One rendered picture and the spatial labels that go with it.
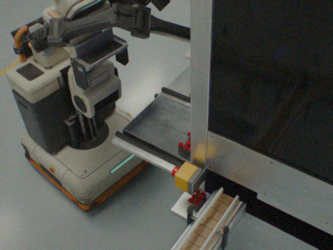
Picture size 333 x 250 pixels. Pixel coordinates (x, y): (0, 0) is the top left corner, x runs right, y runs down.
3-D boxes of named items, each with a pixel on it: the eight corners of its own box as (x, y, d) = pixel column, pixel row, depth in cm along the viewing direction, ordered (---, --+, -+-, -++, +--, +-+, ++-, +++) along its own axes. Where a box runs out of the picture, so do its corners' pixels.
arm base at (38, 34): (48, 24, 185) (25, 35, 180) (55, 19, 179) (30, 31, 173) (59, 41, 188) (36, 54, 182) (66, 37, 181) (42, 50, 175)
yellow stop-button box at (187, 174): (202, 182, 153) (203, 169, 148) (192, 196, 149) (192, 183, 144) (185, 173, 156) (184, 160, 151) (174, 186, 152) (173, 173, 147)
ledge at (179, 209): (221, 204, 158) (221, 201, 156) (203, 230, 150) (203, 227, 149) (189, 188, 163) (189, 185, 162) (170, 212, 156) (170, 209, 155)
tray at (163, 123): (224, 129, 182) (224, 123, 179) (191, 169, 167) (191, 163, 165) (159, 100, 197) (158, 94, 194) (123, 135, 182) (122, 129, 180)
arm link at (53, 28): (42, 26, 177) (41, 39, 177) (50, 20, 168) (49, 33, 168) (63, 31, 182) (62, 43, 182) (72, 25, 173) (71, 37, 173)
